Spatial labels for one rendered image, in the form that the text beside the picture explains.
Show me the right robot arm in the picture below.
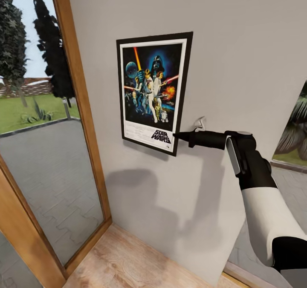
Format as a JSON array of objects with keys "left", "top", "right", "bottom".
[{"left": 173, "top": 116, "right": 307, "bottom": 288}]

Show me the poster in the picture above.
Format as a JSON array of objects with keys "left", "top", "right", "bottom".
[{"left": 116, "top": 32, "right": 193, "bottom": 157}]

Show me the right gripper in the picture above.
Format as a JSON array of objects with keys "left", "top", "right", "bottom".
[{"left": 173, "top": 130, "right": 215, "bottom": 148}]

